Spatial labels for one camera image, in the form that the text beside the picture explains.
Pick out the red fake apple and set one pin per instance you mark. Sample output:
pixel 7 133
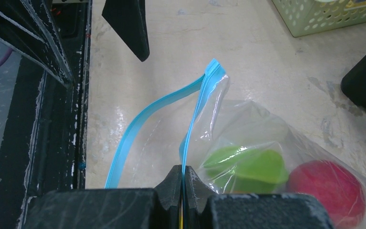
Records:
pixel 337 189

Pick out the green perforated plastic basket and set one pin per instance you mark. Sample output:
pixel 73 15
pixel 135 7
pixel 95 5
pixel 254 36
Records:
pixel 305 17

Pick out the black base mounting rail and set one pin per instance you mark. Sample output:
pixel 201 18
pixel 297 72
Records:
pixel 42 123

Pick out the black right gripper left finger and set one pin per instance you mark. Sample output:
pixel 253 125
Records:
pixel 120 208

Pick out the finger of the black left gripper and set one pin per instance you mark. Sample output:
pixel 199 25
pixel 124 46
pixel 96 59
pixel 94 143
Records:
pixel 28 27
pixel 127 18

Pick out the clear zip top bag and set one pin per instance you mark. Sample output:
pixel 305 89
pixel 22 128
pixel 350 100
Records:
pixel 186 126

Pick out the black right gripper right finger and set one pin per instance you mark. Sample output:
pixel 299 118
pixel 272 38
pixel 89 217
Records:
pixel 204 209

